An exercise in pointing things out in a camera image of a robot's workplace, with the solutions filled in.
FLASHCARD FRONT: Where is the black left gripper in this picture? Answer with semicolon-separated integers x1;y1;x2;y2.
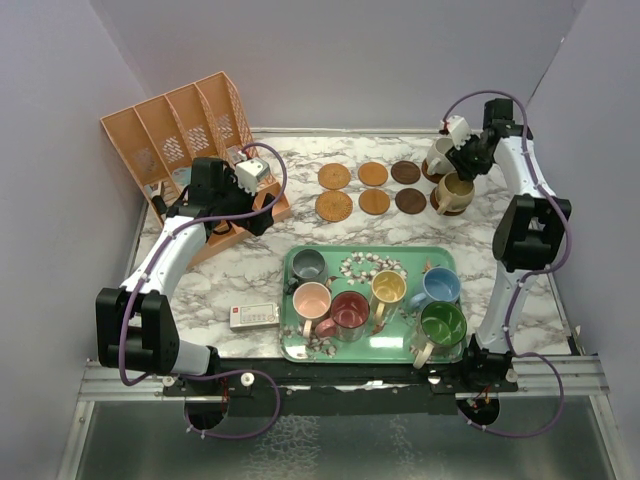
215;168;274;235

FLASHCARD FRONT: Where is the cream ceramic mug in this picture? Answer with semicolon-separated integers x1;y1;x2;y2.
426;137;455;176

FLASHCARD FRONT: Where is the tan ceramic mug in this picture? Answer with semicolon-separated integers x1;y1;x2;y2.
435;172;475;211

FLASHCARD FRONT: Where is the dark walnut wooden coaster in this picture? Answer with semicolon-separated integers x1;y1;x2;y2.
391;160;421;185

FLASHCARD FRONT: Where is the orange wooden coaster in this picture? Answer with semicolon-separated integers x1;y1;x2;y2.
358;161;388;187

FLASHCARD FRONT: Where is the light wooden coaster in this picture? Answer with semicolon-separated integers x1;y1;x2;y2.
358;188;390;215

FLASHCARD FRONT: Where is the blue ceramic mug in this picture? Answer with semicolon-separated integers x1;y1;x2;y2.
407;267;461;311

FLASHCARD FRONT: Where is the green floral tray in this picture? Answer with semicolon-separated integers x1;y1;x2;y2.
279;245;456;365

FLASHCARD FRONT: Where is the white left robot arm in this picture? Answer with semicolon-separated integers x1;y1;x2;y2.
95;157;283;395

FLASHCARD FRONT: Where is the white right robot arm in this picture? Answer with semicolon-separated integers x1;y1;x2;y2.
441;90;572;391

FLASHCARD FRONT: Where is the orange plastic file organizer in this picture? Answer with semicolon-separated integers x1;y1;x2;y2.
99;71;294;271

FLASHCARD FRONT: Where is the grey ceramic mug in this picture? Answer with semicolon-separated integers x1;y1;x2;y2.
283;249;329;295

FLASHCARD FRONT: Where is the white small card box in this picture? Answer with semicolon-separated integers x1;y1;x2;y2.
229;302;280;331

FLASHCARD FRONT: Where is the pink ceramic mug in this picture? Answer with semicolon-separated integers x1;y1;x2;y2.
293;282;332;339

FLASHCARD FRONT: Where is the yellow ceramic mug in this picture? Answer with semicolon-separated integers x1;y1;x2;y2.
369;270;407;327

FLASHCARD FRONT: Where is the green floral mug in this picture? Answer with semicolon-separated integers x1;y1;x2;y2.
411;301;467;369

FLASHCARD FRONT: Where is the red ceramic mug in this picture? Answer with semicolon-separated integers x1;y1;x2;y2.
314;291;370;343

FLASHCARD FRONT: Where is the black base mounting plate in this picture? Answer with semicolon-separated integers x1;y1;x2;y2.
99;339;521;436

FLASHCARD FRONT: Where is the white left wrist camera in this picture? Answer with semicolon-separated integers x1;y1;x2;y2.
235;158;271;194

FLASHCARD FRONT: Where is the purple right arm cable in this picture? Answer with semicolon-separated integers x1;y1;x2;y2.
439;89;574;439

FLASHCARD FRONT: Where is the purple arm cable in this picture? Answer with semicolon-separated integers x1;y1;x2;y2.
439;89;574;439
118;142;289;441

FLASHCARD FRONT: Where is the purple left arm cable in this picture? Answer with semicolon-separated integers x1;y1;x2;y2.
118;142;289;441

